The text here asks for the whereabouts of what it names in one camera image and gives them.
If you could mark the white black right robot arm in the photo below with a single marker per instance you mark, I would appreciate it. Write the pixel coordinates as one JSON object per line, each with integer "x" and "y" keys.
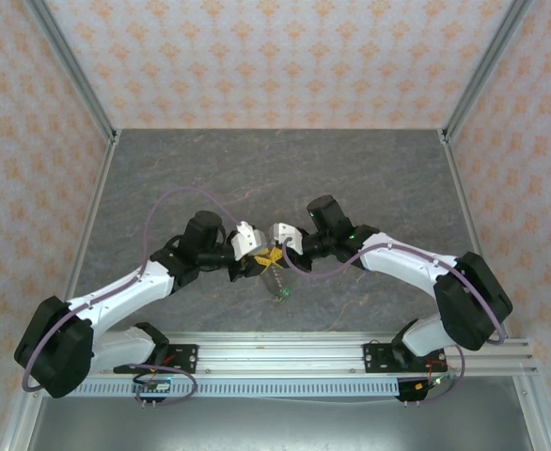
{"x": 407, "y": 263}

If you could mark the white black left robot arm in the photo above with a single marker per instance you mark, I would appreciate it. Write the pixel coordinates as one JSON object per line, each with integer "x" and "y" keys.
{"x": 115, "y": 296}

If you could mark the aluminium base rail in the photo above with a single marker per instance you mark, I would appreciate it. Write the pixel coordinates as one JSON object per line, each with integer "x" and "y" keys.
{"x": 280, "y": 357}

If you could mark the aluminium frame post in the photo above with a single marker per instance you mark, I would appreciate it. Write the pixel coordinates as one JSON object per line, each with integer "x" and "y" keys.
{"x": 75, "y": 75}
{"x": 484, "y": 70}

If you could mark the small controller board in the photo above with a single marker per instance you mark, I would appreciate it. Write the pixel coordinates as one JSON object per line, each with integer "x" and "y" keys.
{"x": 155, "y": 386}
{"x": 428, "y": 384}

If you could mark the aluminium table side rail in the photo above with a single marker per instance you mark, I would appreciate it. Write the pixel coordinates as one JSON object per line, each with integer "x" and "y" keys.
{"x": 102, "y": 174}
{"x": 468, "y": 211}

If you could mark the small green key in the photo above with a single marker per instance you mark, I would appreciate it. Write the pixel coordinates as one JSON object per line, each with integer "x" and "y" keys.
{"x": 285, "y": 294}

